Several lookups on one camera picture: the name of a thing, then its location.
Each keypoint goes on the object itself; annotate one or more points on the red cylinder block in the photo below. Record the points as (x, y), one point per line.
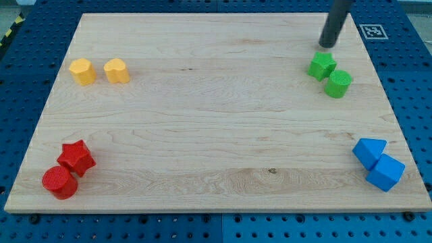
(60, 182)

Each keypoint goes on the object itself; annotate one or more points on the yellow heart block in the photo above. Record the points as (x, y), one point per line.
(116, 71)

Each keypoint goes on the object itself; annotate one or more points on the blue cube block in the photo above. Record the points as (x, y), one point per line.
(386, 173)

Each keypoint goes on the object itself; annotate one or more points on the green cylinder block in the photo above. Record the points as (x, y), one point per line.
(338, 83)

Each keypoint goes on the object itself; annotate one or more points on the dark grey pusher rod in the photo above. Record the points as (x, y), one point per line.
(334, 23)

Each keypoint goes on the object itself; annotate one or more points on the yellow hexagon block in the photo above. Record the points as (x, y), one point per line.
(83, 71)

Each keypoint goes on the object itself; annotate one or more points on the wooden board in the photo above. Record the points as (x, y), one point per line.
(219, 116)

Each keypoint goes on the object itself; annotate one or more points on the green star block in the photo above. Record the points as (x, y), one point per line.
(321, 66)

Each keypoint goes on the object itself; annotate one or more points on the white fiducial marker tag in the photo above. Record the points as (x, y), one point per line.
(373, 32)

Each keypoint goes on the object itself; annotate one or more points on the red star block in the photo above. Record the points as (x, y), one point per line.
(76, 157)

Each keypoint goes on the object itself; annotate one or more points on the blue triangle block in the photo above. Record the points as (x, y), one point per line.
(368, 151)

